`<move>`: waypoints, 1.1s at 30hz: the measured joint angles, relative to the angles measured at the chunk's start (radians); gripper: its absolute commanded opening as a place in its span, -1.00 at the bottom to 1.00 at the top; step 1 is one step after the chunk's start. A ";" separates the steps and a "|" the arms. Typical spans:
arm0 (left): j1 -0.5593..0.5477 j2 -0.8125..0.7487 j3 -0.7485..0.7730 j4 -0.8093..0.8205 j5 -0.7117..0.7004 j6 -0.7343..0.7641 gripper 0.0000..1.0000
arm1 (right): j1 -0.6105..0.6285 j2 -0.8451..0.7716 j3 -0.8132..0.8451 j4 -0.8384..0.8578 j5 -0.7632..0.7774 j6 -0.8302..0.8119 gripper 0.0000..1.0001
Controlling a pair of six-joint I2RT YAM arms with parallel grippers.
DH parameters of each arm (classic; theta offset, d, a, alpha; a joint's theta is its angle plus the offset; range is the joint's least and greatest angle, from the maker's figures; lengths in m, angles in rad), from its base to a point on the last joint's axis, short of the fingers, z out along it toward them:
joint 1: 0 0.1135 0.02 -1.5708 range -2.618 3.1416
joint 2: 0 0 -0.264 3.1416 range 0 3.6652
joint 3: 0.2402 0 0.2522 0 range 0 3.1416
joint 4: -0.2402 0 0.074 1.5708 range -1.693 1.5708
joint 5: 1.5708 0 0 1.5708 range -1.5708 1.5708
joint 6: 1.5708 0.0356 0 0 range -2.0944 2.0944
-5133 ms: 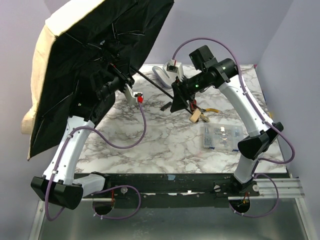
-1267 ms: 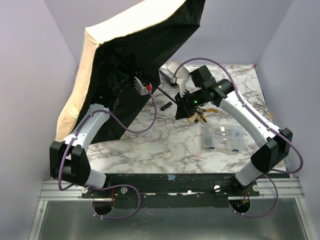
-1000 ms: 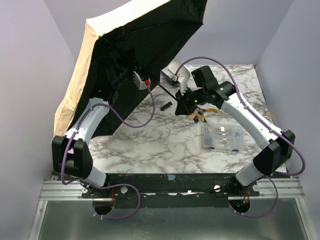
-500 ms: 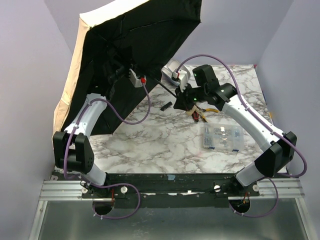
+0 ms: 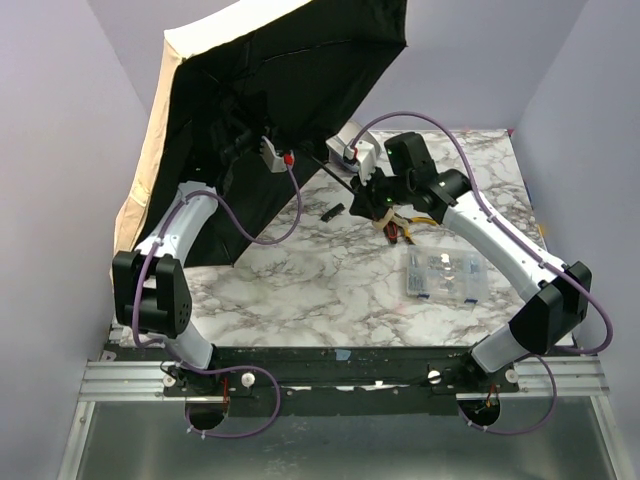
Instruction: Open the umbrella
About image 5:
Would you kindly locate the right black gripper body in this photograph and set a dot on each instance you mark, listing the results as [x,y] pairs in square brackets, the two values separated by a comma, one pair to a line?
[365,198]

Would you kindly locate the beige umbrella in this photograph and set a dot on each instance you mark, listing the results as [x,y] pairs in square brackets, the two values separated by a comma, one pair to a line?
[293,71]

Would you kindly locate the purple umbrella case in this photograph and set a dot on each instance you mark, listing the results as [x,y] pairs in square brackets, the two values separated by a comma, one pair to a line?
[350,133]

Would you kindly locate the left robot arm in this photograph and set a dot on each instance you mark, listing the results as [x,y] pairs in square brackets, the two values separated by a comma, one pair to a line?
[151,293]

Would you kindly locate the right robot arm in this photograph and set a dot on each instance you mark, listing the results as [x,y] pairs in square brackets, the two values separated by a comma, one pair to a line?
[402,172]

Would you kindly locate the black comb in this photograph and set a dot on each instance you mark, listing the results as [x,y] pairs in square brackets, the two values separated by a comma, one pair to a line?
[332,213]

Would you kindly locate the clear plastic screw box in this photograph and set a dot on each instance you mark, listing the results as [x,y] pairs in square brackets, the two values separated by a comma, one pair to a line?
[445,274]

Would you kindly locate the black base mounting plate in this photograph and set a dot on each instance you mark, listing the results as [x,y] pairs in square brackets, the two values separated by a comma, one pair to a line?
[349,381]

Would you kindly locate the red handled pliers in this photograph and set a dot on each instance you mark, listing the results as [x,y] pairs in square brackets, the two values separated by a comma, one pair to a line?
[393,233]

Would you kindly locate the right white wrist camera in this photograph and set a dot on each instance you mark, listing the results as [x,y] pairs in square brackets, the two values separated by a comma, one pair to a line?
[360,160]

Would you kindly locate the aluminium rail frame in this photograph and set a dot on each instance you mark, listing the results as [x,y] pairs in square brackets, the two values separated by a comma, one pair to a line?
[137,381]

